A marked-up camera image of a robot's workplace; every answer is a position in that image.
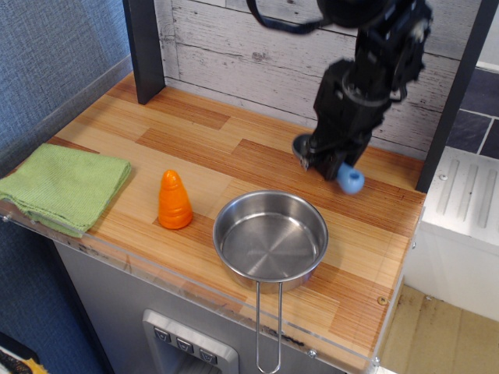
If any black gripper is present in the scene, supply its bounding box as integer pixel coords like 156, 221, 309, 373
299, 59, 392, 181

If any steel pot with wire handle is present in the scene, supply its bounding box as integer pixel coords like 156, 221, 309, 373
212, 190, 329, 373

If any silver dispenser button panel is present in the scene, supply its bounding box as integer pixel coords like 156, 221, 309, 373
142, 309, 239, 373

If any clear acrylic edge guard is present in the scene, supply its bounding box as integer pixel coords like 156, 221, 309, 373
1, 189, 424, 373

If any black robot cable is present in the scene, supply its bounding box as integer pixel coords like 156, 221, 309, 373
245, 0, 332, 36

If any dark grey left post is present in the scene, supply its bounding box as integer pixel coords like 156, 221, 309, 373
122, 0, 165, 104

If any white ridged sink unit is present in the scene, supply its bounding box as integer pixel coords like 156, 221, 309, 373
404, 147, 498, 320

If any yellow object at corner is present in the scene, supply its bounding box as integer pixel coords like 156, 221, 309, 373
15, 359, 48, 374

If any blue spoon with grey bowl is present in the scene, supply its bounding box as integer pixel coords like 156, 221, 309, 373
292, 134, 365, 195

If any green folded cloth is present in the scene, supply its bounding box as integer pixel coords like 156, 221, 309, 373
1, 144, 131, 238

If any orange toy carrot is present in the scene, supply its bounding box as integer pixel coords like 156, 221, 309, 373
158, 170, 193, 230

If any dark grey right post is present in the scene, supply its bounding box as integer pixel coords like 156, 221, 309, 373
416, 0, 498, 193

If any dark grey post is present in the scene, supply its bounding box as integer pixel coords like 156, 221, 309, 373
416, 0, 498, 193
122, 0, 165, 104

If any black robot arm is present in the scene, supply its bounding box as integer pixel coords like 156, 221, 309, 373
299, 1, 432, 181

